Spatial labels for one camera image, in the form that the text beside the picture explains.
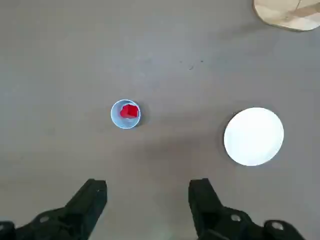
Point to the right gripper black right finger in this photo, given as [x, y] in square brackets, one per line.
[207, 212]

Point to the red block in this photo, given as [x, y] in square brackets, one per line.
[128, 111]

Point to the pink plate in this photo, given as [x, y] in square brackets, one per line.
[253, 136]

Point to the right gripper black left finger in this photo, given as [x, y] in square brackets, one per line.
[82, 207]

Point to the blue plastic cup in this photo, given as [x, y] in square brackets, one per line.
[125, 123]

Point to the wooden cup rack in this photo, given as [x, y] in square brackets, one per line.
[287, 12]

